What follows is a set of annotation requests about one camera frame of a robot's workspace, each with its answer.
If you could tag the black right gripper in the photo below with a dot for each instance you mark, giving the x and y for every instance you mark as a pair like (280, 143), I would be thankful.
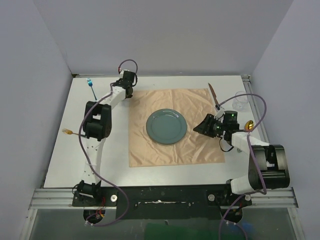
(205, 127)

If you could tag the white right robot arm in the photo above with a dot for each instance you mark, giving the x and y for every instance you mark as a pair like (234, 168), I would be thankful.
(267, 164)

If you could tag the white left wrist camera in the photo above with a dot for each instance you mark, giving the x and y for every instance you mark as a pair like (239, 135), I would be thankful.
(122, 72)

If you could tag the iridescent gold spoon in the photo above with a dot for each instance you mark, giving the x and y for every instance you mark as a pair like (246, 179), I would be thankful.
(249, 125)

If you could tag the copper table knife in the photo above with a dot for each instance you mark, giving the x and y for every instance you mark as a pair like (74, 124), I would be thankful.
(213, 96)

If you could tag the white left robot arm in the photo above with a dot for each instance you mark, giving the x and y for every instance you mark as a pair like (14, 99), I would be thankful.
(97, 126)

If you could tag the gold fork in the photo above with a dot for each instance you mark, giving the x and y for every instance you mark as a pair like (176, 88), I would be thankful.
(70, 132)

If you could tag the peach satin cloth napkin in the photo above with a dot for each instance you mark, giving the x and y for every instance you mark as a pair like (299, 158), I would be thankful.
(194, 148)

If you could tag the clear drinking glass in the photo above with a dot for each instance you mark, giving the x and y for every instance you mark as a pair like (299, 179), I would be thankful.
(240, 102)

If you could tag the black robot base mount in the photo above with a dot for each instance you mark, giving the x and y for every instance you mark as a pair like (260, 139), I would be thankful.
(177, 202)

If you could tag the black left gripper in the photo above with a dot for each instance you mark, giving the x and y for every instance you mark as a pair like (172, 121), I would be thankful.
(129, 96)

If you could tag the teal round plate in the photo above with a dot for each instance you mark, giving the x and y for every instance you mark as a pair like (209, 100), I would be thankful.
(166, 126)

